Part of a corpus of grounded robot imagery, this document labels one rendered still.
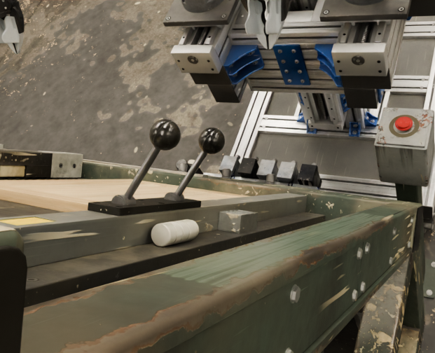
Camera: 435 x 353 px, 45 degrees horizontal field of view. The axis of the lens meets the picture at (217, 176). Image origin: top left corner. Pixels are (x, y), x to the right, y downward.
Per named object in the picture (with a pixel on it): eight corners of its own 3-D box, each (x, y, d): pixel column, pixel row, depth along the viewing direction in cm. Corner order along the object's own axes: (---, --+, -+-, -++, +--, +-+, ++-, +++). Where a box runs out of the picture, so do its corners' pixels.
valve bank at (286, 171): (345, 192, 160) (333, 147, 142) (334, 232, 154) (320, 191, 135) (204, 174, 183) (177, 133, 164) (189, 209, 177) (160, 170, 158)
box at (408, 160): (434, 150, 138) (434, 108, 124) (427, 189, 132) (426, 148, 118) (388, 147, 143) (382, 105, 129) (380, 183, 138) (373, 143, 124)
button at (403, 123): (414, 121, 124) (414, 115, 122) (411, 134, 122) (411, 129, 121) (396, 120, 126) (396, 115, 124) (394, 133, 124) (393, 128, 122)
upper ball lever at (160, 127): (138, 218, 66) (192, 132, 63) (120, 220, 63) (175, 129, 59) (119, 200, 68) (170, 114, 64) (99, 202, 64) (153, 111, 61)
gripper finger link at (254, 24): (242, 56, 90) (235, 2, 86) (255, 46, 95) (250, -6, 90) (258, 57, 89) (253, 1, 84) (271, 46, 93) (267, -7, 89)
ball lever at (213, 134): (185, 212, 77) (234, 138, 73) (172, 214, 74) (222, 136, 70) (168, 197, 78) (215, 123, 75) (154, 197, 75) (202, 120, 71)
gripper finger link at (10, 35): (3, 59, 123) (-11, 20, 119) (21, 51, 128) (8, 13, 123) (12, 59, 122) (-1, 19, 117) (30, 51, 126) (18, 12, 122)
